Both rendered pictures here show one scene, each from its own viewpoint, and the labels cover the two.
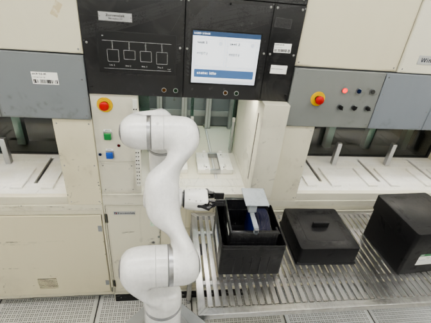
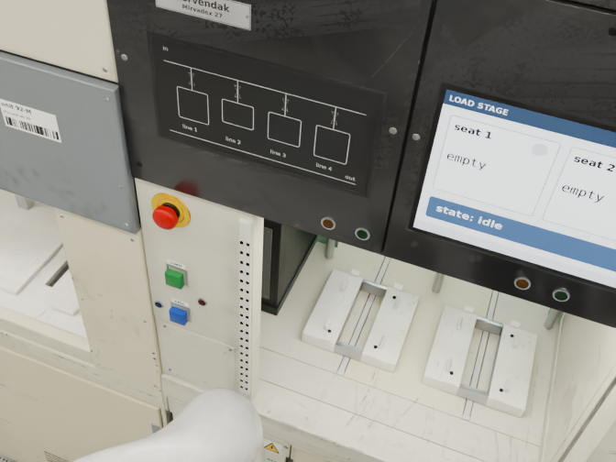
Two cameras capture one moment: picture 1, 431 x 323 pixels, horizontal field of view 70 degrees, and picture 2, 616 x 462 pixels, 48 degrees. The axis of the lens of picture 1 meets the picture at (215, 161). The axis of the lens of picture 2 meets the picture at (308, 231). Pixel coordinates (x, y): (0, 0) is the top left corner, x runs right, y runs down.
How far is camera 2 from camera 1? 0.70 m
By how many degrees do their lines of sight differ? 25
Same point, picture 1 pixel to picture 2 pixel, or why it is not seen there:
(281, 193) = not seen: outside the picture
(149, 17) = (305, 26)
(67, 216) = (92, 384)
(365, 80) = not seen: outside the picture
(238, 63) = (591, 220)
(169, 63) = (353, 163)
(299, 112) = not seen: outside the picture
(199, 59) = (453, 177)
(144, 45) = (282, 99)
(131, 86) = (239, 192)
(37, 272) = (43, 441)
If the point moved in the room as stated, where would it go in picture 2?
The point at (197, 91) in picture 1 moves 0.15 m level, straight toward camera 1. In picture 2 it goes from (431, 256) to (392, 335)
